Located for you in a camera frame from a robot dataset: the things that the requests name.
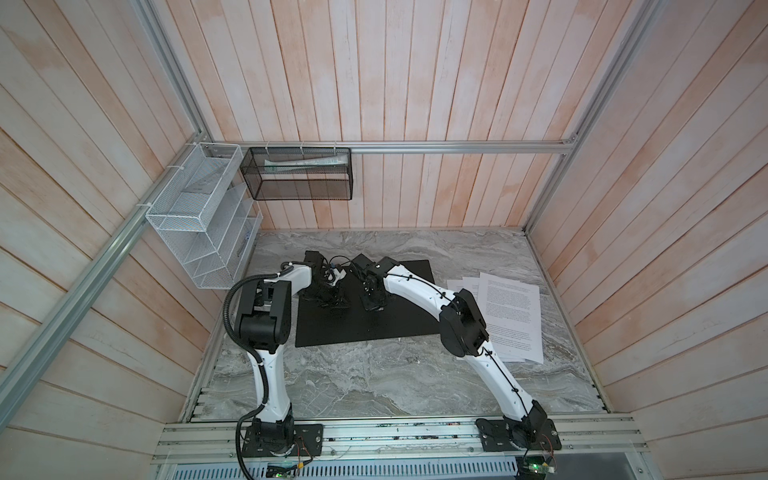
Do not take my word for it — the right green circuit board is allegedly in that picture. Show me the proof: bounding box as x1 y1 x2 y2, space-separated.
515 457 556 480

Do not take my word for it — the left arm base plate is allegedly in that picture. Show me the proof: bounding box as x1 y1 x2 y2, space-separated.
241 420 324 459

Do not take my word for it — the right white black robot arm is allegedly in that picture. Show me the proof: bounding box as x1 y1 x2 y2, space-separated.
350 254 548 449

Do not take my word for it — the middle printed paper sheet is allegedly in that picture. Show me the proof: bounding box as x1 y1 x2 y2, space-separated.
462 277 480 298

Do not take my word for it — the bottom printed paper sheet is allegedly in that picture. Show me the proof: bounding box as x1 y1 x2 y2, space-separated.
447 279 464 292

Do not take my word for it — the top printed paper sheet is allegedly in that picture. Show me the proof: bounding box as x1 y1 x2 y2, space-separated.
479 273 544 364

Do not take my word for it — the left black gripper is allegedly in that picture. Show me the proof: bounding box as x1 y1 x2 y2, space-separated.
300 280 351 309

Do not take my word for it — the white folder black inside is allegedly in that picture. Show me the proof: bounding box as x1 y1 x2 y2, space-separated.
295 274 439 347

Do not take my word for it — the aluminium front rail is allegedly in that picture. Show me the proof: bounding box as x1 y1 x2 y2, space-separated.
151 414 650 464

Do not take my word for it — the green circuit board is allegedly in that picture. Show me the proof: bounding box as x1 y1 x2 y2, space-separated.
515 457 556 480
265 463 302 479

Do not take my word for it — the left green circuit board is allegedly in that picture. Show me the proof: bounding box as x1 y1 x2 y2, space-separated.
265 463 302 479

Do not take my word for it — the printed paper sheet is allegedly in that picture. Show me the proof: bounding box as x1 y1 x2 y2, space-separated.
447 279 464 292
462 277 480 298
479 273 544 364

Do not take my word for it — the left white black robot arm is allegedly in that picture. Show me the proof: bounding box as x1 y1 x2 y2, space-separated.
232 251 347 453

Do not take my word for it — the black mesh basket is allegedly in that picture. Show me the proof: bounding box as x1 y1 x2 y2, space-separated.
240 147 354 201

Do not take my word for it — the horizontal aluminium wall bar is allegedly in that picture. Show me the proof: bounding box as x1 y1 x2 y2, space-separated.
231 140 575 154

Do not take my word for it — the white wire mesh organizer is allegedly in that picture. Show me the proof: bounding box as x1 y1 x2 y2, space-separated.
147 143 263 290

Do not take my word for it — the paper inside black basket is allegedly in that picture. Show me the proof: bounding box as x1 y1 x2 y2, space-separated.
263 154 349 174

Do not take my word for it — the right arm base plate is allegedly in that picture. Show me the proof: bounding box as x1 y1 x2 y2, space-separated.
475 418 562 453

